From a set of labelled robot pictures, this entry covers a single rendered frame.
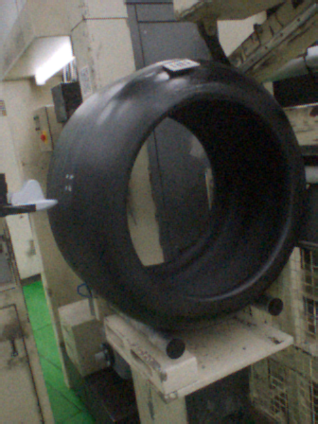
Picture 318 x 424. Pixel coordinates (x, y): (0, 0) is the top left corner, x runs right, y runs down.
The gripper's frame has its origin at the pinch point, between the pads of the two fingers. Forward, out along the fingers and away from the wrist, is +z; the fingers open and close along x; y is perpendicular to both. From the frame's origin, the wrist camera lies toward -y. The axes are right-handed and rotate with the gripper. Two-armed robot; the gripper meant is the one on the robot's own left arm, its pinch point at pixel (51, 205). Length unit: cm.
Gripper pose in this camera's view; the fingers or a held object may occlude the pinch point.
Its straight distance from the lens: 86.2
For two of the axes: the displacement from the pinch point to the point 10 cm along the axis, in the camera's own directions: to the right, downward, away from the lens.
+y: -0.4, -9.9, -1.7
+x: -4.6, -1.3, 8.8
